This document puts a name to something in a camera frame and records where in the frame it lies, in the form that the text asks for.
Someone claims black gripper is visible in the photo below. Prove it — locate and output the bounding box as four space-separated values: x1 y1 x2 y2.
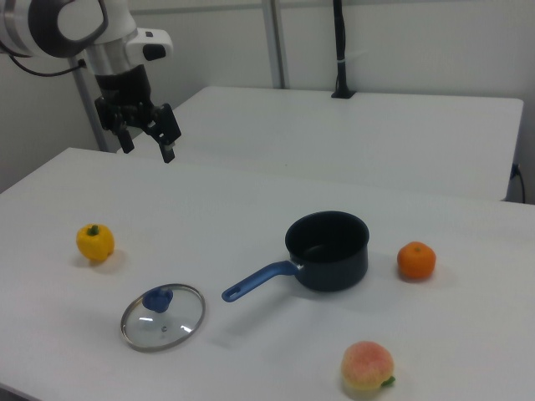
94 64 183 165

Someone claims glass lid with blue knob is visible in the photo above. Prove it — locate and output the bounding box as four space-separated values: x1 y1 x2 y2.
120 283 206 353

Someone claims yellow bell pepper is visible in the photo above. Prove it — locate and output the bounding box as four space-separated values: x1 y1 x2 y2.
75 223 115 263

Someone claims white adjacent table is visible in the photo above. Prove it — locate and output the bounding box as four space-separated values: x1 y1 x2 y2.
125 85 526 202

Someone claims orange mandarin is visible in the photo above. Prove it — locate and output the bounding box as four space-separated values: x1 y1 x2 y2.
396 241 437 281

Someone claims pink yellow peach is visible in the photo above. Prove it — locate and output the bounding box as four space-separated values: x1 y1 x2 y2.
340 341 396 393

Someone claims silver aluminium frame post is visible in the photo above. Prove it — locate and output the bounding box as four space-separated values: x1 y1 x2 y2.
73 69 114 154
262 0 290 89

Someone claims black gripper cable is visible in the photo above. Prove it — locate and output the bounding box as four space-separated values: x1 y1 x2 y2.
0 43 88 79

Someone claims black camera pole with clamp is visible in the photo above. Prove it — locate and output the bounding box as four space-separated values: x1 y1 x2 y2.
330 0 357 99

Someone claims dark saucepan with blue handle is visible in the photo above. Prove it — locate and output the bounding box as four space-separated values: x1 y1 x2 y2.
221 211 371 303

